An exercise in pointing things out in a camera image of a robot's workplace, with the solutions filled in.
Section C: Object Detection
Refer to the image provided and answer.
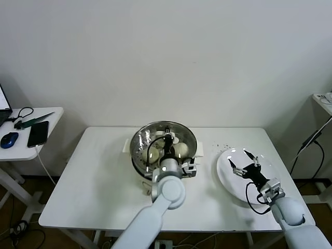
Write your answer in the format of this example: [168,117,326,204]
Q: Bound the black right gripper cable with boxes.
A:
[245,181,272,215]

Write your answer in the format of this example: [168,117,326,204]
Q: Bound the perforated steel steamer basket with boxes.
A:
[129,120,197,177]

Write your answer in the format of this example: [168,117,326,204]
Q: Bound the white electric cooking pot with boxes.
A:
[122,139,205,197]

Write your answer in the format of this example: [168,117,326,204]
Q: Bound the black cable with adapter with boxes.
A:
[289,128,325,180]

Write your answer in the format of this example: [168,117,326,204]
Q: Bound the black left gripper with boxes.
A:
[161,132,176,161]

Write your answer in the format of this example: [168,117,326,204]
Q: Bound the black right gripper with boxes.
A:
[227,148,268,186]

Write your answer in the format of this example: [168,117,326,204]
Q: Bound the white round plate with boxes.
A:
[216,147,282,205]

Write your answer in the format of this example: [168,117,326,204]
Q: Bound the black floor cable bundle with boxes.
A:
[0,219,46,249]

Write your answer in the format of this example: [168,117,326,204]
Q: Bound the black looped cable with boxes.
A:
[7,106,34,122]

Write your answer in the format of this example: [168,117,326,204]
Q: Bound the white charging cable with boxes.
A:
[36,145,57,185]

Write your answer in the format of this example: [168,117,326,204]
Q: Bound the black smartphone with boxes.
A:
[27,120,50,148]

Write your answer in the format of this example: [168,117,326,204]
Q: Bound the green flat tool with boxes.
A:
[14,112,56,130]

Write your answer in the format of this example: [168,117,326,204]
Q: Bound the blue computer mouse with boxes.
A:
[0,131,20,149]

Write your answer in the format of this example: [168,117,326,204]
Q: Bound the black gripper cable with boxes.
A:
[145,136,167,172]
[245,181,272,215]

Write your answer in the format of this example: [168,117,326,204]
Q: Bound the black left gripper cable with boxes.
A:
[145,136,167,172]

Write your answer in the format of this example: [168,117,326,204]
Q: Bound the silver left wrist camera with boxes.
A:
[181,157,198,178]

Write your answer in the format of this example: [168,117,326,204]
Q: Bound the white shelf stand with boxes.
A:
[302,92,332,205]

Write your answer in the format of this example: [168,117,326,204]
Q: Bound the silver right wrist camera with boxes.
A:
[258,178,285,205]

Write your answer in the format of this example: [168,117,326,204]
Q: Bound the white side table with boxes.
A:
[0,107,65,221]

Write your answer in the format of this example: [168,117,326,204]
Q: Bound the black laptop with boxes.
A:
[0,82,13,128]

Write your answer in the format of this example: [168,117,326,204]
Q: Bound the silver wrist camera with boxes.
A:
[258,178,285,205]
[181,157,198,178]

